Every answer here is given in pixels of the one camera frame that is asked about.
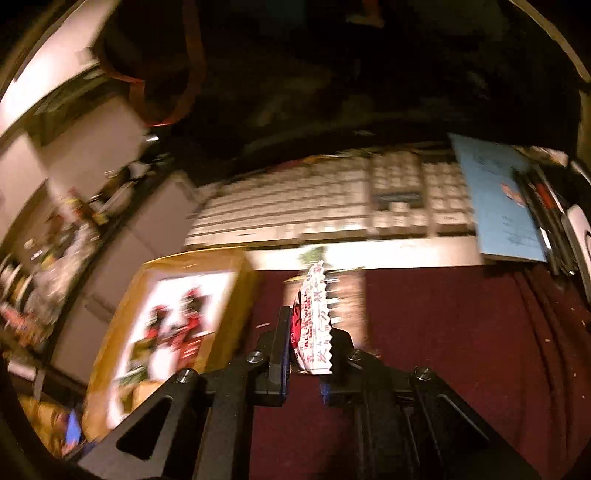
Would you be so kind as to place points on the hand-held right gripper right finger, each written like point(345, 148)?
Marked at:
point(324, 390)

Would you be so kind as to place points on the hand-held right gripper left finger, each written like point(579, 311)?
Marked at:
point(282, 353)

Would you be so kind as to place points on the white red snack packet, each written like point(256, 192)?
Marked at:
point(311, 323)

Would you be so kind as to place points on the gold cardboard box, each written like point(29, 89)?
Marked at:
point(231, 300)

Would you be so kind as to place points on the pile of mixed snack packs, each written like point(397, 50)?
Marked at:
point(171, 332)

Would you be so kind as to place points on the brown snack packet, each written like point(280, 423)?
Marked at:
point(348, 304)

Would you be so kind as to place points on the green snack packet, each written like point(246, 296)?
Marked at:
point(314, 255)

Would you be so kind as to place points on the maroon cloth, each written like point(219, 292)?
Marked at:
point(461, 350)

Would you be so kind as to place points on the beige computer keyboard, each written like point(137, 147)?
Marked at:
point(332, 198)

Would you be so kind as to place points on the kitchen counter clutter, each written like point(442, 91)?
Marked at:
point(60, 258)

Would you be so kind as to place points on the golden shiny cloth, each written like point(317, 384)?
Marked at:
point(46, 424)

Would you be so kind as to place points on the light blue notebook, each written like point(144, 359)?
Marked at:
point(498, 194)

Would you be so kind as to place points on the black computer monitor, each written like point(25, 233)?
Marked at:
point(323, 83)

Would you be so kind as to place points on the bundle of black pens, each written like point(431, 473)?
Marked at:
point(549, 221)

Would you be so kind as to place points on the white kitchen cabinets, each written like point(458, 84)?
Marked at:
point(92, 138)

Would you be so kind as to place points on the white round-dial device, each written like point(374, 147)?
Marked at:
point(582, 244)

